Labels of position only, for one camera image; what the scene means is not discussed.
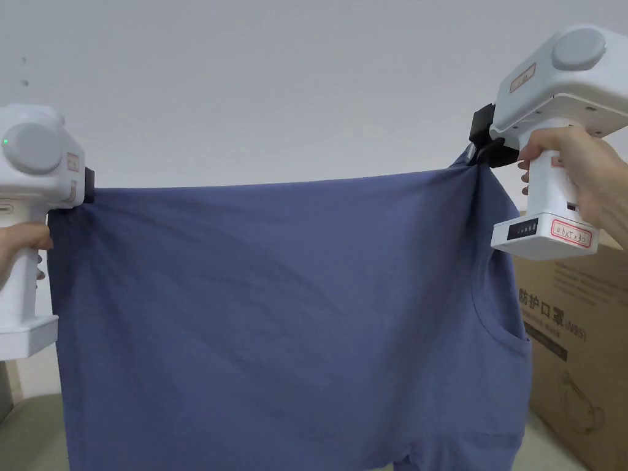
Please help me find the blue shirt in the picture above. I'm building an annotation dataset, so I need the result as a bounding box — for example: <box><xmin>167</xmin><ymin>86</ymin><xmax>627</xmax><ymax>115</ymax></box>
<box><xmin>47</xmin><ymin>146</ymin><xmax>535</xmax><ymax>471</ymax></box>

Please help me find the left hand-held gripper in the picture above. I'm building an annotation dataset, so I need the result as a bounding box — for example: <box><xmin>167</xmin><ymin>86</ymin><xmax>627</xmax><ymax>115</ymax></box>
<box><xmin>0</xmin><ymin>105</ymin><xmax>96</xmax><ymax>362</ymax></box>

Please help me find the brown cardboard carton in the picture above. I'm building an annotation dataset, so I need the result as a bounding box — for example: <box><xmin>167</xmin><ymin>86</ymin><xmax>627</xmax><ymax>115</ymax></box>
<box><xmin>510</xmin><ymin>210</ymin><xmax>628</xmax><ymax>451</ymax></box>

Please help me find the person's right hand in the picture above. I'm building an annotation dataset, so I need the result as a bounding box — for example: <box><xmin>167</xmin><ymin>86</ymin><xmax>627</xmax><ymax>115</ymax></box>
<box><xmin>518</xmin><ymin>128</ymin><xmax>628</xmax><ymax>229</ymax></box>

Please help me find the person's left hand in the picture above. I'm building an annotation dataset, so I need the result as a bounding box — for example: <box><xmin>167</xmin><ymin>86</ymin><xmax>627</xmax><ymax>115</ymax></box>
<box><xmin>0</xmin><ymin>222</ymin><xmax>55</xmax><ymax>281</ymax></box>

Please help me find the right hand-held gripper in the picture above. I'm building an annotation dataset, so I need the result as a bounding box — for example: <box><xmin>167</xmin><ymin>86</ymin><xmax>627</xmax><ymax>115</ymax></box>
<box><xmin>465</xmin><ymin>24</ymin><xmax>628</xmax><ymax>259</ymax></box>

